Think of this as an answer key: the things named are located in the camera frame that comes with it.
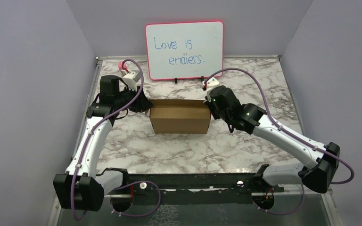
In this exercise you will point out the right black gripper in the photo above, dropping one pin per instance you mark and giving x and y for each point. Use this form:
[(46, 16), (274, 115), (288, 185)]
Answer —
[(209, 105)]

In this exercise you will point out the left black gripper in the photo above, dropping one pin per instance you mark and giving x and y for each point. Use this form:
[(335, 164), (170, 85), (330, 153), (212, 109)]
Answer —
[(142, 104)]

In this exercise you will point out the brown cardboard box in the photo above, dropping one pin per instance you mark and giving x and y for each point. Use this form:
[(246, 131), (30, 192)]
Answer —
[(179, 116)]

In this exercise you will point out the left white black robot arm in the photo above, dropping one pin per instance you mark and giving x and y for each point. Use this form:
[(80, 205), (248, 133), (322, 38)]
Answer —
[(80, 187)]

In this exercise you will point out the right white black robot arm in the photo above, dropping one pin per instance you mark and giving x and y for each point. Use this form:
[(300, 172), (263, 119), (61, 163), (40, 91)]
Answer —
[(317, 165)]

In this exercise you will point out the small pink capped bottle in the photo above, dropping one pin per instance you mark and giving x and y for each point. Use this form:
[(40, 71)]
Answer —
[(123, 67)]

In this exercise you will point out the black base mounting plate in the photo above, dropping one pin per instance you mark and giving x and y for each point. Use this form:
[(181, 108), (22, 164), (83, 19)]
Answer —
[(190, 189)]

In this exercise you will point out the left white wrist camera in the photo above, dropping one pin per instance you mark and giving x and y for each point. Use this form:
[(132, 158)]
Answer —
[(131, 79)]

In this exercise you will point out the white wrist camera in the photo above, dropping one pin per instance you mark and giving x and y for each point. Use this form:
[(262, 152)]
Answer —
[(210, 84), (131, 79)]

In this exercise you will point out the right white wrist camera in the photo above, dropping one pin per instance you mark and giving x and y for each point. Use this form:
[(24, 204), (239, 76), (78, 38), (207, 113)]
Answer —
[(210, 84)]

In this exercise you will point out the white board with pink frame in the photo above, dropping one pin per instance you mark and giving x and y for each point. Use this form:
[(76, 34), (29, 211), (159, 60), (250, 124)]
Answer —
[(184, 50)]

